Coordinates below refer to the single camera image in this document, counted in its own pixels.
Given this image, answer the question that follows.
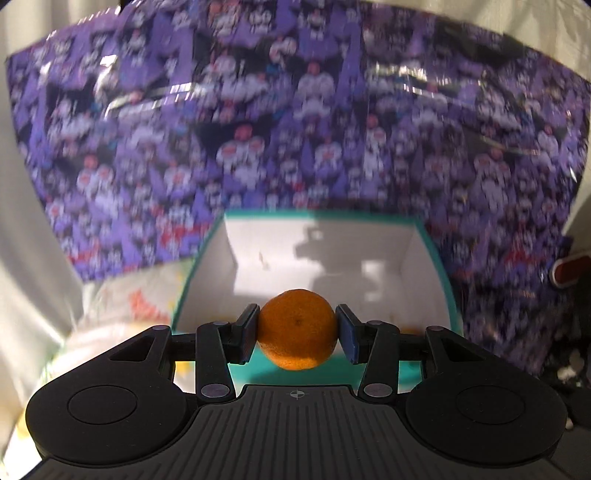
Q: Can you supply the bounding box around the white curtain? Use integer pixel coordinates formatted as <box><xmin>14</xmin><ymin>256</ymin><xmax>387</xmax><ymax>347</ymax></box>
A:
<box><xmin>0</xmin><ymin>51</ymin><xmax>86</xmax><ymax>352</ymax></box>

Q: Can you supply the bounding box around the orange tangerine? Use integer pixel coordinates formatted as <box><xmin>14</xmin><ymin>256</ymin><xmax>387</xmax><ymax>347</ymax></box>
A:
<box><xmin>257</xmin><ymin>288</ymin><xmax>339</xmax><ymax>371</ymax></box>

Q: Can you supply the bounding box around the red and white object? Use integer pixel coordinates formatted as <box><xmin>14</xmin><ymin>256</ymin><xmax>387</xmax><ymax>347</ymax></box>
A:
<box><xmin>551</xmin><ymin>255</ymin><xmax>591</xmax><ymax>289</ymax></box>

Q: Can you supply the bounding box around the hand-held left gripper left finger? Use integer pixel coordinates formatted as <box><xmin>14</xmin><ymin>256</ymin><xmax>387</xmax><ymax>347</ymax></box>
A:
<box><xmin>107</xmin><ymin>303</ymin><xmax>260</xmax><ymax>401</ymax></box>

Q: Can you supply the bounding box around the teal cardboard box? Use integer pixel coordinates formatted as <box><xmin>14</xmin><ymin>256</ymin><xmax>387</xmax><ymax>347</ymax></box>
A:
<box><xmin>171</xmin><ymin>208</ymin><xmax>462</xmax><ymax>398</ymax></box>

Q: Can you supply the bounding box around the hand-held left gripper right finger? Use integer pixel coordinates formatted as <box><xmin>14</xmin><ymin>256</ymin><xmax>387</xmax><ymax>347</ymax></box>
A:
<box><xmin>335</xmin><ymin>303</ymin><xmax>485</xmax><ymax>401</ymax></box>

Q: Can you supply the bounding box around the purple cartoon printed sheet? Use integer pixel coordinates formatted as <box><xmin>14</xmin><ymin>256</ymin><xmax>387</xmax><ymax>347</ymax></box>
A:
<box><xmin>6</xmin><ymin>0</ymin><xmax>591</xmax><ymax>376</ymax></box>

